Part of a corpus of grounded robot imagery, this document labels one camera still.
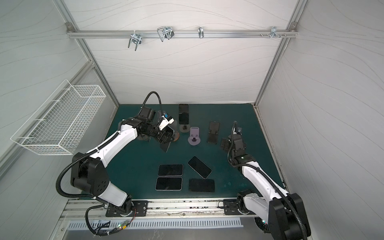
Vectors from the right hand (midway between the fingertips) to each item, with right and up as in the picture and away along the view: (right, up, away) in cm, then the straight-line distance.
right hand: (234, 137), depth 86 cm
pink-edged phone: (-38, -19, 0) cm, 42 cm away
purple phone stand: (-24, -3, +10) cm, 26 cm away
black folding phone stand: (-11, 0, +14) cm, 18 cm away
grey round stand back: (-31, +4, +21) cm, 38 cm away
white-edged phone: (-37, -26, -4) cm, 45 cm away
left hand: (-37, +3, -2) cm, 37 cm away
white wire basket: (-87, +7, -18) cm, 89 cm away
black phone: (-20, -26, -5) cm, 33 cm away
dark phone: (-31, +15, +12) cm, 37 cm away
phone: (-40, -5, -5) cm, 41 cm away
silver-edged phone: (-21, -19, +4) cm, 28 cm away
